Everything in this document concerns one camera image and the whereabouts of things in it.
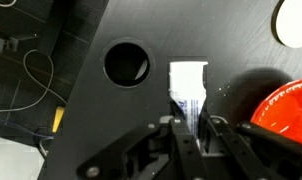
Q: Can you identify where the white cable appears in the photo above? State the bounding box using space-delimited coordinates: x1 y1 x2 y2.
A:
0 49 68 115

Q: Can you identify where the yellow sponge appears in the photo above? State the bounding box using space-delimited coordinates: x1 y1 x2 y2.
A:
52 106 66 133

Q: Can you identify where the red bowl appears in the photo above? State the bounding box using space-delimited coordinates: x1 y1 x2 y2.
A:
250 77 302 148

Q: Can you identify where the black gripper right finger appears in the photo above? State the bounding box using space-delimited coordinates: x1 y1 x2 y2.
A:
198 113 302 180

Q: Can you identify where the beige round wooden disc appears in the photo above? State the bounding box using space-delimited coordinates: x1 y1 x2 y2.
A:
272 0 302 50

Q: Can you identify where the blue cable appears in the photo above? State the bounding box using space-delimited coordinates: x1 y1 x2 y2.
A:
0 116 55 141

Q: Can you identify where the white toothpaste tube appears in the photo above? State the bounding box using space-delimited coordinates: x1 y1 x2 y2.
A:
166 59 209 141

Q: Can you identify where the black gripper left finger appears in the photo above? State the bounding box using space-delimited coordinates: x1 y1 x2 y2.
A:
76 115 205 180

